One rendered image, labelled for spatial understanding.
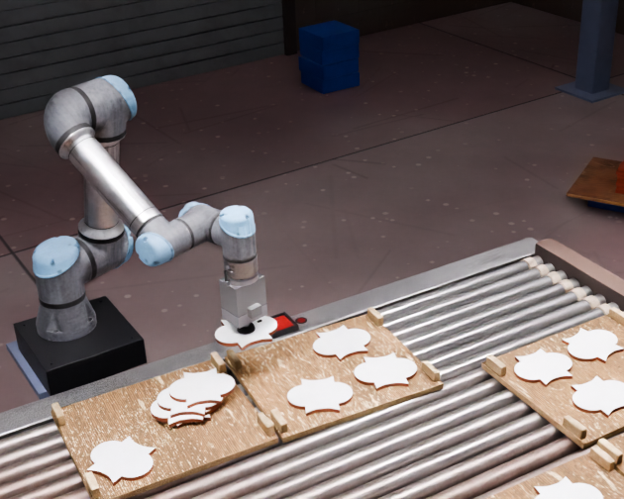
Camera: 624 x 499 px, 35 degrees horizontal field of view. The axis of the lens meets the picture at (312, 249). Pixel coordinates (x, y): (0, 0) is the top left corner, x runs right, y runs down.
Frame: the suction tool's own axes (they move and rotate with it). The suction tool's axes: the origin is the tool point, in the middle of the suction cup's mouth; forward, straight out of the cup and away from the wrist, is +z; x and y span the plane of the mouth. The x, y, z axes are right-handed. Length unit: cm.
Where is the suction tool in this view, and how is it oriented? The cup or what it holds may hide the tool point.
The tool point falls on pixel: (246, 333)
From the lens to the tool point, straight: 232.3
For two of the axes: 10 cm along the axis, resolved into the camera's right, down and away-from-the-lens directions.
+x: -6.7, -3.4, 6.6
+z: 0.4, 8.8, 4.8
